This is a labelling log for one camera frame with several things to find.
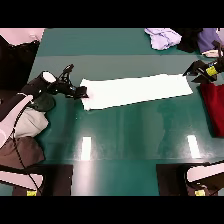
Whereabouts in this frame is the beige garment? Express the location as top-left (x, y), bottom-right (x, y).
top-left (13, 106), bottom-right (50, 140)

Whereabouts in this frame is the black cable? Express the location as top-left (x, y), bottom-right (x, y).
top-left (11, 105), bottom-right (44, 197)

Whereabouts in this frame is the lavender garment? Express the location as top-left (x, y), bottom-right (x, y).
top-left (143, 28), bottom-right (183, 51)

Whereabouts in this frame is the white garment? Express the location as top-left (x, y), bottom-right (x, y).
top-left (79, 73), bottom-right (195, 112)

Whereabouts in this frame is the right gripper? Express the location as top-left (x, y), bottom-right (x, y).
top-left (182, 59), bottom-right (224, 84)

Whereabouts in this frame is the purple garment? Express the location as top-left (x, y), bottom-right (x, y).
top-left (196, 28), bottom-right (223, 55)

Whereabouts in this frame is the brown garment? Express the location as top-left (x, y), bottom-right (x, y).
top-left (0, 136), bottom-right (46, 170)

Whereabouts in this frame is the black garment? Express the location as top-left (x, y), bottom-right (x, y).
top-left (174, 28), bottom-right (205, 54)

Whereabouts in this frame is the red garment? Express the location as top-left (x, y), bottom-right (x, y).
top-left (199, 82), bottom-right (224, 139)

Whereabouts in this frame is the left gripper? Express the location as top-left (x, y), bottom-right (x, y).
top-left (64, 84), bottom-right (89, 100)

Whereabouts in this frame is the dark green garment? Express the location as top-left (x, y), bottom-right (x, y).
top-left (31, 92), bottom-right (57, 113)

